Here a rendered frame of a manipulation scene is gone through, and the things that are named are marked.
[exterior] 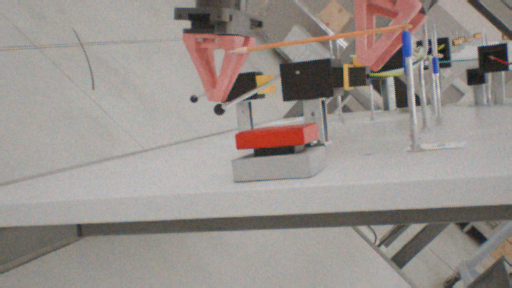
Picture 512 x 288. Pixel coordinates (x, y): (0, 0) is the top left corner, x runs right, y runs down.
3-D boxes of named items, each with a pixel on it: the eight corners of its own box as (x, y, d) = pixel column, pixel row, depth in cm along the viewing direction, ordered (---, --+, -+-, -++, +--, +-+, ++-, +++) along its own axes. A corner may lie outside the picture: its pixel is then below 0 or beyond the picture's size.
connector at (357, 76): (327, 87, 69) (326, 68, 69) (372, 85, 68) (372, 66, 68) (321, 88, 67) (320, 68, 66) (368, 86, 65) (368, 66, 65)
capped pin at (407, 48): (404, 151, 54) (393, 22, 53) (422, 149, 54) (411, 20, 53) (409, 152, 52) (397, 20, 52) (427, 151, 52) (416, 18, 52)
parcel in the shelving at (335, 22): (315, 16, 749) (331, -3, 742) (319, 17, 789) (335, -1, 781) (335, 35, 748) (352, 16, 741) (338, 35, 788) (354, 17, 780)
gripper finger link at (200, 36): (259, 102, 76) (263, 21, 74) (233, 104, 69) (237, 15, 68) (207, 98, 78) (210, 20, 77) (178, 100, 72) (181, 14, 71)
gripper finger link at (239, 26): (254, 102, 74) (258, 20, 73) (227, 105, 68) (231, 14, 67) (201, 98, 77) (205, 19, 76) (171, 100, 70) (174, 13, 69)
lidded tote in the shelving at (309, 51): (275, 45, 765) (294, 24, 756) (281, 44, 805) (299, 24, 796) (312, 79, 763) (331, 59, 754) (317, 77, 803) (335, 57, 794)
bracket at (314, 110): (314, 143, 72) (309, 98, 71) (334, 142, 71) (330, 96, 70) (300, 148, 67) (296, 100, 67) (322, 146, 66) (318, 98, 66)
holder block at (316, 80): (295, 100, 72) (292, 64, 71) (344, 95, 70) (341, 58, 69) (282, 102, 68) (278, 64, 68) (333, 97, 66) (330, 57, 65)
